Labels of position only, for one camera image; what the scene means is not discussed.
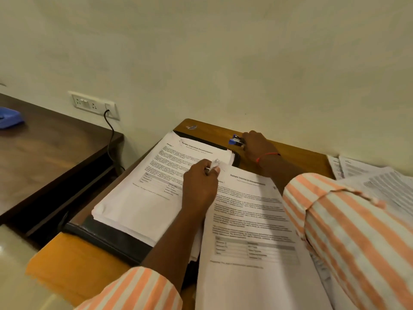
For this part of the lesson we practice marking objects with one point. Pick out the person's right hand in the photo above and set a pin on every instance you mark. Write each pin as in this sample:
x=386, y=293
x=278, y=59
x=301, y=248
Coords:
x=259, y=145

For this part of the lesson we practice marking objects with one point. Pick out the person's left hand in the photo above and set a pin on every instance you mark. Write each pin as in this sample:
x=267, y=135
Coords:
x=198, y=190

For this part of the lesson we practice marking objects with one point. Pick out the person's left fingers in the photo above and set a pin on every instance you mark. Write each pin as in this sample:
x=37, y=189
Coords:
x=213, y=172

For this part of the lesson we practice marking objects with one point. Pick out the person's right fingers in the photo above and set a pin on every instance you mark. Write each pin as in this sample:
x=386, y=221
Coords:
x=247, y=138

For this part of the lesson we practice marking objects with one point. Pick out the blue stapler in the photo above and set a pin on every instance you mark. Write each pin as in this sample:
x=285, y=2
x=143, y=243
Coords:
x=236, y=141

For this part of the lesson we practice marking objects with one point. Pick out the printed paper sheet set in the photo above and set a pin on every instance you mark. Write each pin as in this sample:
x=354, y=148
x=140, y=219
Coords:
x=255, y=229

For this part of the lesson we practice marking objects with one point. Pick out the person's right forearm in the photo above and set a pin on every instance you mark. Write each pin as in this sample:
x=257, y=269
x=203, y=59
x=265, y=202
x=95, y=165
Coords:
x=279, y=169

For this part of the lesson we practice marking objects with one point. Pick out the person's left forearm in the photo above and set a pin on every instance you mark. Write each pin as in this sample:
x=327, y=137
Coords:
x=176, y=242

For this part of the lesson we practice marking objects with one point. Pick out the thick stack of printed papers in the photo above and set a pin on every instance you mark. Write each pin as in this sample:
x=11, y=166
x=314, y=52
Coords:
x=145, y=190

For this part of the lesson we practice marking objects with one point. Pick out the orange striped white shirt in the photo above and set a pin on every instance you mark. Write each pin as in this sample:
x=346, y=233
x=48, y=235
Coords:
x=355, y=229

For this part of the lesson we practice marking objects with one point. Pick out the pile of loose printed papers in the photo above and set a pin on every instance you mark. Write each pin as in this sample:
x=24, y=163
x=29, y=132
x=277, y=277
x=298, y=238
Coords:
x=387, y=187

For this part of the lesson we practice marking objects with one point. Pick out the dark wooden desk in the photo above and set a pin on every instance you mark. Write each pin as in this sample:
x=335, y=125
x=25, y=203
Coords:
x=48, y=154

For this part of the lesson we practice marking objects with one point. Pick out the blue plastic object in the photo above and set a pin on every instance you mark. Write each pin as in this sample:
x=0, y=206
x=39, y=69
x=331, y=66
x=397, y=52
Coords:
x=9, y=117

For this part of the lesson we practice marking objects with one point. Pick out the white wall socket plate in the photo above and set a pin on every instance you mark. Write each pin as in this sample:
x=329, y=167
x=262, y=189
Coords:
x=85, y=103

